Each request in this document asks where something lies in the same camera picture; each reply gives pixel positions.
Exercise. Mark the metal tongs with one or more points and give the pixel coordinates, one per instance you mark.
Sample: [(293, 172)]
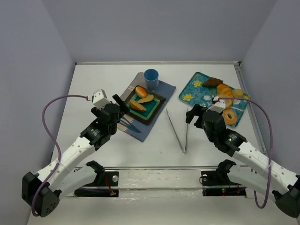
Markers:
[(180, 136)]

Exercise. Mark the blue plastic spoon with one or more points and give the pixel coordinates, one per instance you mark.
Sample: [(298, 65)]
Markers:
[(131, 125)]

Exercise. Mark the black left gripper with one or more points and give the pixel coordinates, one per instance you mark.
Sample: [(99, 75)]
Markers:
[(121, 104)]

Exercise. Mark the dark brown pastry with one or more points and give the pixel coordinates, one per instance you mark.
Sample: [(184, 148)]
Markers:
[(212, 82)]

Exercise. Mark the blue plastic knife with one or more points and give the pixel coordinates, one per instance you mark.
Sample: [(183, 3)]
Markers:
[(127, 121)]

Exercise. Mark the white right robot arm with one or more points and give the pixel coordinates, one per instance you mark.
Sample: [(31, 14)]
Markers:
[(267, 177)]

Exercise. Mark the lower glazed donut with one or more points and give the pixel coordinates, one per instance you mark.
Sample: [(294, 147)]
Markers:
[(230, 116)]

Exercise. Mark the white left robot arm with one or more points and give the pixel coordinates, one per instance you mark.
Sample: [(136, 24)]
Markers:
[(43, 190)]

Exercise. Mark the blue plastic fork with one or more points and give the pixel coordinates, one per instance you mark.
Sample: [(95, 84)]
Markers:
[(128, 126)]

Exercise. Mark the upper glazed donut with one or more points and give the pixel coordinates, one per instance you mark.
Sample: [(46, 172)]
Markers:
[(228, 102)]

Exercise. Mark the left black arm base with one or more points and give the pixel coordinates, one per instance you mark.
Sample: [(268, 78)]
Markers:
[(105, 183)]

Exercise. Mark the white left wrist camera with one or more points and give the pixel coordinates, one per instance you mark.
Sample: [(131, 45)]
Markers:
[(99, 99)]

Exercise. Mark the teal square ceramic plate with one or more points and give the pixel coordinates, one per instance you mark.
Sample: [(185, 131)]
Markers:
[(152, 107)]

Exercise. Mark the golden croissant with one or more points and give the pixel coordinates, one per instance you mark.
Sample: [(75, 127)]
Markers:
[(224, 89)]

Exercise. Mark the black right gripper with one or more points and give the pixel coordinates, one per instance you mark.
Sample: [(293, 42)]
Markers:
[(195, 112)]

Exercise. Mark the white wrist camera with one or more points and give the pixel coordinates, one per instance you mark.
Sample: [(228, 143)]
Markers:
[(218, 105), (99, 99)]

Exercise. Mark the glazed donut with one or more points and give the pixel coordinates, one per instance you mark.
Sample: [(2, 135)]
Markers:
[(228, 102), (230, 116)]

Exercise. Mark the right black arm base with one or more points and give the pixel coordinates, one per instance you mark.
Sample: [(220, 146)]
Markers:
[(217, 183)]

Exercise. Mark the seeded bread slice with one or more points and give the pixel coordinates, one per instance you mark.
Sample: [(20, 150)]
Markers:
[(146, 99)]

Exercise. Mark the blue plastic cup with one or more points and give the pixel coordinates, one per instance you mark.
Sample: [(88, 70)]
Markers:
[(151, 79)]

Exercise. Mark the metal rail front bar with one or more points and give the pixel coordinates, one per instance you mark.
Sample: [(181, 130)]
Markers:
[(161, 167)]

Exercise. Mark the round orange bun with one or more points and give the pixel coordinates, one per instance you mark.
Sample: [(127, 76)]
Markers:
[(141, 92)]

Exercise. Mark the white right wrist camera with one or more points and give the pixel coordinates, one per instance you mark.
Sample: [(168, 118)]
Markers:
[(218, 105)]

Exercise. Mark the half bread loaf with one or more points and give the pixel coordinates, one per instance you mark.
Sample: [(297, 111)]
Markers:
[(137, 106)]

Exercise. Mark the small round yellow bun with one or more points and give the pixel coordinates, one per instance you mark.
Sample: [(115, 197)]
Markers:
[(238, 93)]

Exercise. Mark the blue floral tray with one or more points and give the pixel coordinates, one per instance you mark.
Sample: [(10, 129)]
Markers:
[(194, 93)]

